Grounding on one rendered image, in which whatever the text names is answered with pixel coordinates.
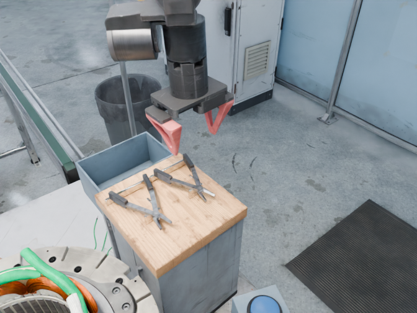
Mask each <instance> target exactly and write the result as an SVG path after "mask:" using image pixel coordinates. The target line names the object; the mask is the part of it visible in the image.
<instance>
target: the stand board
mask: <svg viewBox="0 0 417 313"><path fill-rule="evenodd" d="M182 159H183V155H181V154H180V153H178V154H177V156H175V155H173V156H171V157H169V158H167V159H165V160H163V161H161V162H159V163H157V164H155V165H153V166H151V167H149V168H147V169H145V170H143V171H141V172H139V173H137V174H135V175H133V176H131V177H129V178H127V179H125V180H123V181H121V182H119V183H117V184H115V185H113V186H111V187H109V188H107V189H105V190H103V191H101V192H99V193H97V194H95V195H94V197H95V199H96V203H97V205H98V206H99V207H100V208H101V210H102V211H103V212H104V214H105V215H106V216H107V217H108V218H109V220H110V221H111V222H112V223H113V225H114V226H115V227H116V229H117V230H118V231H119V232H120V233H121V235H122V236H123V237H124V239H125V240H126V241H127V242H128V244H129V245H130V246H131V247H132V248H133V250H134V251H135V252H136V254H137V255H138V256H139V257H140V258H141V260H142V261H143V262H144V264H145V265H146V266H147V267H148V269H149V270H150V271H151V272H152V273H153V275H154V276H155V277H156V279H158V278H160V277H161V276H162V275H164V274H165V273H167V272H168V271H169V270H171V269H172V268H174V267H175V266H177V265H178V264H180V263H181V262H182V261H184V260H185V259H186V258H188V257H190V256H191V255H192V254H194V253H195V252H196V251H198V250H200V249H201V248H202V247H204V246H205V245H206V244H208V243H209V242H211V241H212V240H213V239H215V238H217V237H218V236H219V235H221V234H222V233H224V232H225V231H226V230H228V229H229V228H231V227H232V226H234V225H235V224H236V223H238V222H239V221H241V220H242V219H244V218H245V217H246V216H247V210H248V208H247V207H246V206H245V205H244V204H243V203H242V202H240V201H239V200H237V198H236V197H234V196H233V195H232V194H230V193H229V192H228V191H227V190H226V189H224V188H223V187H221V186H220V185H219V184H218V183H217V182H215V181H214V180H213V179H212V178H211V177H209V176H208V175H206V174H205V173H204V172H203V171H202V170H200V169H199V168H198V167H196V166H195V165H194V167H195V170H196V172H197V175H198V177H199V180H200V183H202V184H203V188H206V189H208V190H209V191H211V192H212V193H214V194H215V197H214V196H212V195H210V194H208V193H206V192H204V193H203V195H204V197H205V198H206V200H207V202H204V200H203V199H202V198H201V197H200V196H199V195H196V196H194V197H193V198H191V199H189V195H188V190H189V189H187V188H184V187H182V186H178V185H176V184H172V183H171V184H168V183H166V182H164V181H163V180H161V179H158V180H156V181H154V182H152V183H151V184H152V186H153V189H154V192H155V198H156V203H157V206H158V207H160V208H161V213H162V214H163V215H165V216H166V217H167V218H168V219H170V220H171V221H172V224H170V223H169V222H167V221H165V220H164V219H162V218H160V220H159V222H160V224H161V227H162V229H161V230H160V229H159V228H158V226H157V225H156V223H155V222H154V221H152V222H151V223H149V224H148V225H146V224H145V219H144V215H145V214H142V213H140V212H137V211H134V210H132V209H129V208H126V209H125V208H124V207H122V206H120V205H118V204H117V203H113V204H111V205H109V206H107V205H106V203H105V199H107V198H108V197H109V194H108V192H110V191H113V192H115V193H118V192H120V191H122V190H124V189H126V188H128V187H129V186H131V185H133V184H135V183H137V182H139V181H141V180H143V176H142V175H143V174H145V173H146V174H147V176H148V177H150V176H151V175H153V174H154V173H153V170H154V169H155V168H157V169H159V170H163V169H165V168H167V167H168V166H170V165H172V164H174V163H176V162H178V161H180V160H182ZM169 175H171V176H173V178H175V179H178V180H181V181H185V182H187V183H190V184H194V185H195V181H194V179H192V178H191V177H190V176H189V175H192V173H191V172H190V170H189V169H188V167H187V165H184V166H182V167H180V168H179V169H177V170H175V171H173V172H171V173H169ZM124 198H125V199H127V200H128V202H131V203H133V204H136V205H138V206H141V207H144V208H147V209H149V210H153V208H152V204H151V203H150V202H149V201H148V200H147V198H149V199H150V200H151V198H150V194H149V192H148V190H147V188H146V186H145V187H143V188H141V189H139V190H137V191H135V192H134V193H131V194H129V195H128V196H125V197H124Z"/></svg>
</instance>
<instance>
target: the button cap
mask: <svg viewBox="0 0 417 313"><path fill-rule="evenodd" d="M250 313H280V310H279V306H278V304H277V303H276V301H275V300H273V299H272V298H270V297H267V296H259V297H257V298H256V299H255V300H254V301H253V302H252V303H251V308H250Z"/></svg>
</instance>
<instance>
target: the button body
mask: <svg viewBox="0 0 417 313"><path fill-rule="evenodd" d="M258 295H267V296H270V297H272V298H274V299H275V300H276V301H277V302H278V303H279V304H280V306H281V308H282V313H290V311H289V309H288V307H287V305H286V303H285V301H284V300H283V298H282V296H281V294H280V292H279V290H278V288H277V286H276V284H275V285H272V286H268V287H266V288H262V289H258V290H256V291H252V292H250V293H246V294H242V295H240V296H236V297H233V298H232V306H231V313H246V310H247V306H248V303H249V301H250V300H251V299H252V298H253V297H255V296H258Z"/></svg>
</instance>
